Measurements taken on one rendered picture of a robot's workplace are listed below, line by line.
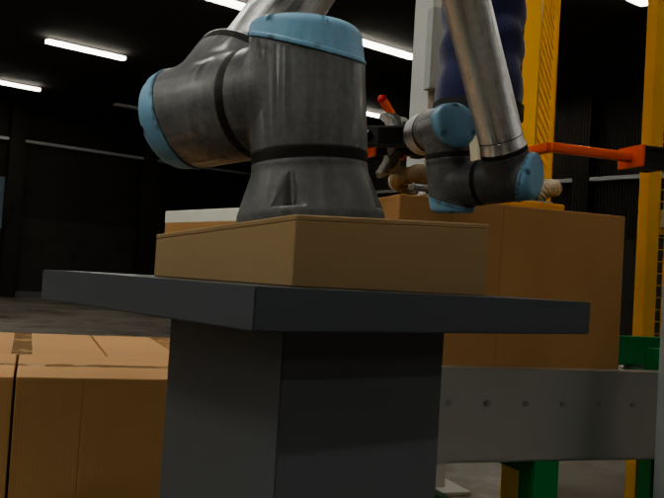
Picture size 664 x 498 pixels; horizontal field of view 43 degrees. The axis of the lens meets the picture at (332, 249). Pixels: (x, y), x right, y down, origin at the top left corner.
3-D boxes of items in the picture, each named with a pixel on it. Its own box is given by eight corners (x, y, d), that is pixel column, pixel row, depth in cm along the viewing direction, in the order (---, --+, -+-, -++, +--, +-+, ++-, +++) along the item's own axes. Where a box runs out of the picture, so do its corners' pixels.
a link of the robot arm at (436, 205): (470, 211, 164) (465, 148, 164) (420, 216, 171) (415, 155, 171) (493, 210, 171) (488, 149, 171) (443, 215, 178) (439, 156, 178)
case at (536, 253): (524, 364, 240) (532, 223, 241) (618, 382, 202) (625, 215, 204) (325, 359, 219) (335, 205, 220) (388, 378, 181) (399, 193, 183)
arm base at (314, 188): (414, 227, 105) (412, 147, 105) (276, 224, 95) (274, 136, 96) (338, 237, 121) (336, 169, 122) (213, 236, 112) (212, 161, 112)
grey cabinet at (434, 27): (470, 97, 318) (475, 18, 319) (478, 94, 313) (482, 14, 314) (423, 90, 311) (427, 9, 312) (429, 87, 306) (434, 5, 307)
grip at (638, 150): (645, 173, 202) (646, 152, 202) (671, 169, 194) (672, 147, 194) (617, 169, 199) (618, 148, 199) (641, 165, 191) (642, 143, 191)
